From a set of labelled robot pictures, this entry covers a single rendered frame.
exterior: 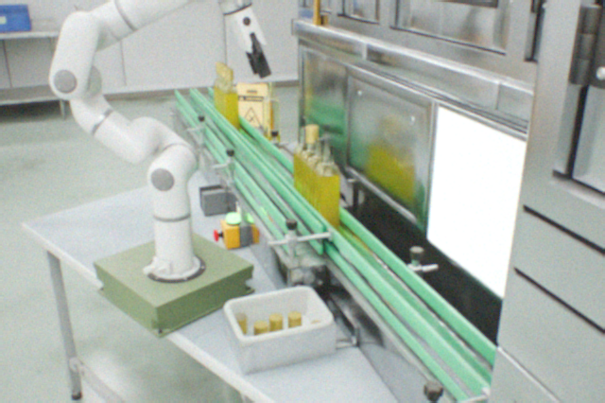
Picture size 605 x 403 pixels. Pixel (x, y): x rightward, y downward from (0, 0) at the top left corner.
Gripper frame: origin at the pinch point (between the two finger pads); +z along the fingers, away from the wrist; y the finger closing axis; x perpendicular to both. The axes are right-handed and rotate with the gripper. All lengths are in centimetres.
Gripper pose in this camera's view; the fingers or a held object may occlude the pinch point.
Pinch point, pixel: (260, 67)
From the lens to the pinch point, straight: 154.0
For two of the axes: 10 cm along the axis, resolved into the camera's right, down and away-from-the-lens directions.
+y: -3.5, -3.6, 8.6
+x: -8.8, 4.4, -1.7
